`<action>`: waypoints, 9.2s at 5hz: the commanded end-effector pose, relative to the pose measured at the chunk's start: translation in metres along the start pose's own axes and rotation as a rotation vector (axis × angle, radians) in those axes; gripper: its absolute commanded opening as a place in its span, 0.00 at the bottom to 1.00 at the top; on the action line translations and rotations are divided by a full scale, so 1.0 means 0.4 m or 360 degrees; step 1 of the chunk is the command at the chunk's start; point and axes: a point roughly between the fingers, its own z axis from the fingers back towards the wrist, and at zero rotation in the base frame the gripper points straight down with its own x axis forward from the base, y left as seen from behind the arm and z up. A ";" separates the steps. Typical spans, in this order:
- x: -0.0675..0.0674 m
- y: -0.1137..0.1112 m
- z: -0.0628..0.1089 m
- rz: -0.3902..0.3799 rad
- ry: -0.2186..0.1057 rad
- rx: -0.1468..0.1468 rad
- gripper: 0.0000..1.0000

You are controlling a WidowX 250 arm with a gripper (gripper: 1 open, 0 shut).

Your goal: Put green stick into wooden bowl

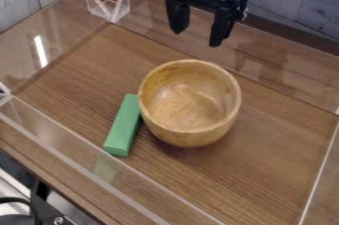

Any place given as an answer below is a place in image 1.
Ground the round wooden bowl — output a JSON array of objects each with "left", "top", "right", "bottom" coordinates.
[{"left": 138, "top": 59, "right": 243, "bottom": 148}]

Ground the green rectangular stick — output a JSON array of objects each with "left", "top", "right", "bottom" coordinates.
[{"left": 103, "top": 94, "right": 140, "bottom": 157}]

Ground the clear acrylic corner bracket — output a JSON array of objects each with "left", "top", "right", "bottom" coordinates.
[{"left": 86, "top": 0, "right": 130, "bottom": 23}]

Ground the clear acrylic front wall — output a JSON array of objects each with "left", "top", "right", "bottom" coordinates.
[{"left": 0, "top": 95, "right": 226, "bottom": 225}]

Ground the black table leg bracket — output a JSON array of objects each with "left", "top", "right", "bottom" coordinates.
[{"left": 31, "top": 180, "right": 75, "bottom": 225}]

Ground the black cable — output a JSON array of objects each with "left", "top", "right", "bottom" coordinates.
[{"left": 0, "top": 196, "right": 34, "bottom": 217}]

